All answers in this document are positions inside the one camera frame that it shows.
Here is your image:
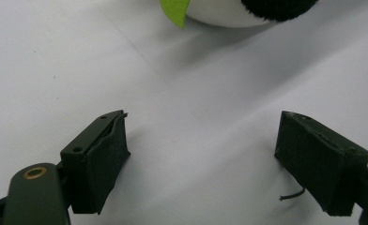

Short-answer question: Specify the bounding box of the short black thread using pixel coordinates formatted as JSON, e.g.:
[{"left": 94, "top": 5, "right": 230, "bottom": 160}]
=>
[{"left": 279, "top": 187, "right": 306, "bottom": 202}]

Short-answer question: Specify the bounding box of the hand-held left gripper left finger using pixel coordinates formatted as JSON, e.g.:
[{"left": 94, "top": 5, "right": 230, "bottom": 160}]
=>
[{"left": 59, "top": 109, "right": 131, "bottom": 216}]

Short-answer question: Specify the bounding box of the panda plush toy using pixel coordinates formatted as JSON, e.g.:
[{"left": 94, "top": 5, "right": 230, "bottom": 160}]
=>
[{"left": 159, "top": 0, "right": 321, "bottom": 30}]

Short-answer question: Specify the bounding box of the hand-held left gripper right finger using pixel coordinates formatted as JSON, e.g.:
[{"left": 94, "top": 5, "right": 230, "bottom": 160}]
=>
[{"left": 274, "top": 110, "right": 368, "bottom": 218}]

